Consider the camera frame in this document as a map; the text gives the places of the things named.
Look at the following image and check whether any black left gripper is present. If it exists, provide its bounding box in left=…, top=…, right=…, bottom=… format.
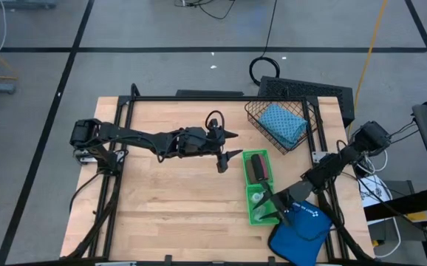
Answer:
left=176, top=126, right=244, bottom=174

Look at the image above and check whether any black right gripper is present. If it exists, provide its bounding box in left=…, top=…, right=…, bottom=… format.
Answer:
left=253, top=180, right=316, bottom=227

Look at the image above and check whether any black bandage roll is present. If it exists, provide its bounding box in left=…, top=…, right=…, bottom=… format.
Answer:
left=250, top=153, right=264, bottom=183

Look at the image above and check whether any pink bandage roll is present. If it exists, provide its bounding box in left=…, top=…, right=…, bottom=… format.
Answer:
left=259, top=154, right=271, bottom=183

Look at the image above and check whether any light blue patterned pouch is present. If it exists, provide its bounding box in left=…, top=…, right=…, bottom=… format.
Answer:
left=258, top=103, right=309, bottom=149

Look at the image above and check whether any green plastic basket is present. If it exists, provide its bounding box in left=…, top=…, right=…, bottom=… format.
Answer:
left=245, top=183, right=280, bottom=226
left=241, top=148, right=274, bottom=186

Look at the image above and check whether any blue first aid pouch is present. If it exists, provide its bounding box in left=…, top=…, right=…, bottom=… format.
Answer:
left=267, top=201, right=333, bottom=266

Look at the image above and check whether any white printed bag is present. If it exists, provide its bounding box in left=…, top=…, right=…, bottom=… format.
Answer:
left=359, top=174, right=394, bottom=208

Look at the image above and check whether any black beam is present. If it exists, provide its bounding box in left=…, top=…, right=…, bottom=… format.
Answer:
left=363, top=186, right=427, bottom=222

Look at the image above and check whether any grey flat base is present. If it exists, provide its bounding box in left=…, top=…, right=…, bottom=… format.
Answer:
left=0, top=0, right=58, bottom=10

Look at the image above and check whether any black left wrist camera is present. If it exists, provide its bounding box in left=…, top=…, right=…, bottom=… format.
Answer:
left=208, top=124, right=225, bottom=142

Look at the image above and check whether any black wire basket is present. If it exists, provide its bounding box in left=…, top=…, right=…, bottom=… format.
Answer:
left=244, top=98, right=320, bottom=155

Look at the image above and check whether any black metal table frame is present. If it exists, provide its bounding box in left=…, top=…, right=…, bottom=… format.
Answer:
left=64, top=83, right=375, bottom=266

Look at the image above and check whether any black coiled cable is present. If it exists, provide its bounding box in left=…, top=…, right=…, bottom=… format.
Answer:
left=249, top=0, right=281, bottom=86

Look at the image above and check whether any white cable bundle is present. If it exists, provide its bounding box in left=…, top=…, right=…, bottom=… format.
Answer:
left=353, top=147, right=389, bottom=177

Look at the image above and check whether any black looped floor cable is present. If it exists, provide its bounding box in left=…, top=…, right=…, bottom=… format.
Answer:
left=174, top=0, right=236, bottom=21

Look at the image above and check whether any white looped cable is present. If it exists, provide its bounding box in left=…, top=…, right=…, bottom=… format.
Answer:
left=368, top=216, right=403, bottom=259

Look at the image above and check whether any yellow hanging cable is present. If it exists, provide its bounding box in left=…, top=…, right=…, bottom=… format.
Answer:
left=347, top=0, right=389, bottom=134

